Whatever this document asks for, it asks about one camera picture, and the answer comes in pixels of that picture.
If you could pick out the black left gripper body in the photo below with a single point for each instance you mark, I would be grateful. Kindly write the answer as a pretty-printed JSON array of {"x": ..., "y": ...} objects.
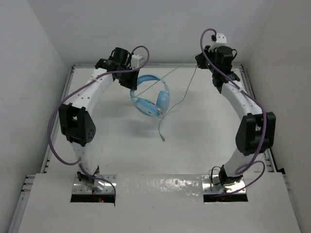
[{"x": 126, "y": 79}]

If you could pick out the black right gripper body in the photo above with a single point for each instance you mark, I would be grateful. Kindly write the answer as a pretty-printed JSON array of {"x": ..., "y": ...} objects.
[{"x": 212, "y": 56}]

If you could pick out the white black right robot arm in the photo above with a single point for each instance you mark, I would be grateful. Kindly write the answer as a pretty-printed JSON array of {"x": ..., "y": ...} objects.
[{"x": 256, "y": 131}]

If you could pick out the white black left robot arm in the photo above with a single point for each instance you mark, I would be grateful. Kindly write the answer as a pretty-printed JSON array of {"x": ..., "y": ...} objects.
[{"x": 75, "y": 118}]

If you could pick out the white front cover board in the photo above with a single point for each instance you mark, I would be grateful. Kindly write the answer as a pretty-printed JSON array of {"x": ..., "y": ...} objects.
[{"x": 158, "y": 204}]

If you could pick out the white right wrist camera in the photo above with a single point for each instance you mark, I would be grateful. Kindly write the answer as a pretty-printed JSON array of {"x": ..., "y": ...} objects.
[{"x": 218, "y": 39}]

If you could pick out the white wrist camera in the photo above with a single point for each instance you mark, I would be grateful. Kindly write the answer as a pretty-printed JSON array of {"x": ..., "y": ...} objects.
[
  {"x": 218, "y": 39},
  {"x": 136, "y": 59}
]

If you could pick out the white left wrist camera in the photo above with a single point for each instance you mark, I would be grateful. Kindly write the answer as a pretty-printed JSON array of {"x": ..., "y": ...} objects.
[{"x": 136, "y": 59}]

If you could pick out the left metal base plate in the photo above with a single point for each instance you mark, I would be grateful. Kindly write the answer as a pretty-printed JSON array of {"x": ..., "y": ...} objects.
[{"x": 81, "y": 187}]

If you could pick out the metal base plate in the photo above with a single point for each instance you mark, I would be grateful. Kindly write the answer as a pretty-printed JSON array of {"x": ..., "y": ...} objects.
[
  {"x": 211, "y": 186},
  {"x": 81, "y": 187}
]

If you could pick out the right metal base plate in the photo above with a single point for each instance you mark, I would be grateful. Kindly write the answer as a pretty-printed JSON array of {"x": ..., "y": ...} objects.
[{"x": 211, "y": 186}]

